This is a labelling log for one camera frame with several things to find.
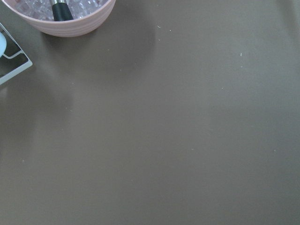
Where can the pink bowl with ice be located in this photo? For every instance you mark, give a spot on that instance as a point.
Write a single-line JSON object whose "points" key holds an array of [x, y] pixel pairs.
{"points": [[66, 29]]}

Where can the white wire cup rack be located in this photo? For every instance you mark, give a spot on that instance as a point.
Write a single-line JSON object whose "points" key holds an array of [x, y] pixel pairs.
{"points": [[14, 60]]}

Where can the white plastic cup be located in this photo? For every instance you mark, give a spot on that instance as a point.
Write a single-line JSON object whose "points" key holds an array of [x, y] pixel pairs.
{"points": [[3, 44]]}

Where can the metal tool black handle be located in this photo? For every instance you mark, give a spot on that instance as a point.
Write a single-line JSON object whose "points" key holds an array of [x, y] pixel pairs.
{"points": [[60, 10]]}

